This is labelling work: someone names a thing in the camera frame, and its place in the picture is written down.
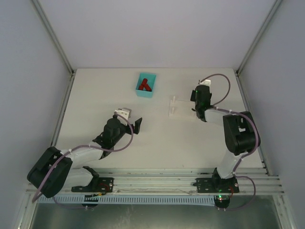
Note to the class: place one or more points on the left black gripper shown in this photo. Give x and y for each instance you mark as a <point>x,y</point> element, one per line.
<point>131,127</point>

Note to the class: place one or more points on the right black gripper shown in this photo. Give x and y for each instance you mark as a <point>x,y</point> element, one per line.
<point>198,91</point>

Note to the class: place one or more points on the white peg fixture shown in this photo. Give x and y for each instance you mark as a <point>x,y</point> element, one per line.
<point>179,109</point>

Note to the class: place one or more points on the teal plastic bin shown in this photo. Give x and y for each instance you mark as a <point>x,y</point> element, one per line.
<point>151,81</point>

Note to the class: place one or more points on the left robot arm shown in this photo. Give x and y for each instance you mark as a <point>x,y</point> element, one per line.
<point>59,169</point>

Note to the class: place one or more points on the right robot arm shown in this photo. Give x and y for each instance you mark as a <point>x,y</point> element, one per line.
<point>240,135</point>

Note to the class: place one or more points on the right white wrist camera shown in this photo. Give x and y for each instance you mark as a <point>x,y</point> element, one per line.
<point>205,82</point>

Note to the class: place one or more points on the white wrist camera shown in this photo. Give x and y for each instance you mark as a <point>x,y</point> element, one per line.
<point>124,112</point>
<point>205,82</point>

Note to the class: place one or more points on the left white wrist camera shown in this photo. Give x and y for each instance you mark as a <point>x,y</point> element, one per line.
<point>124,112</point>

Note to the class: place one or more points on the right aluminium corner post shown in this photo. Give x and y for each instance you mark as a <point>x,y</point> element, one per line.
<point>272,12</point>

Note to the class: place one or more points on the aluminium corner post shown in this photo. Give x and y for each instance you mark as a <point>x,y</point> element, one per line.
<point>272,12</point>
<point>51,32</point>

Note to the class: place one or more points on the aluminium rail frame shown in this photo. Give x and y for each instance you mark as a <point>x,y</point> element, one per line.
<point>180,181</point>

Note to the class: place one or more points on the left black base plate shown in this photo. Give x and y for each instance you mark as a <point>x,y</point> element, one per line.
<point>100,185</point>

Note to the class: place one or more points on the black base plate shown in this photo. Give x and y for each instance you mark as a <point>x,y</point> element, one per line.
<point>100,185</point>
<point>211,185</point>

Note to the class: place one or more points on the grey slotted cable duct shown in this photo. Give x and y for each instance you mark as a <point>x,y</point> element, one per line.
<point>130,199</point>

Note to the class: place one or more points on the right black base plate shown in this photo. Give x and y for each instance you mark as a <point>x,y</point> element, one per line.
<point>211,185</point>

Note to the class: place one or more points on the left aluminium corner post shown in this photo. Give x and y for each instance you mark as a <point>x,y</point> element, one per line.
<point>51,32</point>

